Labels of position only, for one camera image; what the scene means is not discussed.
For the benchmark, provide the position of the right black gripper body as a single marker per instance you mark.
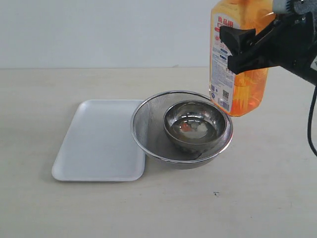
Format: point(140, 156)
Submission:
point(294, 43)

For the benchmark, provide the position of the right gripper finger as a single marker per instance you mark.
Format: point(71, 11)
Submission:
point(251, 59)
point(240, 41)

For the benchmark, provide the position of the orange dish soap bottle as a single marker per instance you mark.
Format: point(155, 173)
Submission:
point(236, 94)

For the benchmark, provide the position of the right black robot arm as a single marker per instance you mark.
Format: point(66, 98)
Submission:
point(289, 41)

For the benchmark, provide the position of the small stainless steel bowl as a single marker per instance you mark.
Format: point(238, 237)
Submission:
point(194, 124)

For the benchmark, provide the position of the steel mesh strainer basket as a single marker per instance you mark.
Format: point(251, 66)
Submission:
point(147, 131)

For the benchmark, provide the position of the white rectangular plastic tray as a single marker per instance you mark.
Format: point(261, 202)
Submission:
point(98, 146)

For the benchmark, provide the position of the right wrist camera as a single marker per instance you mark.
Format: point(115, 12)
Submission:
point(299, 7)

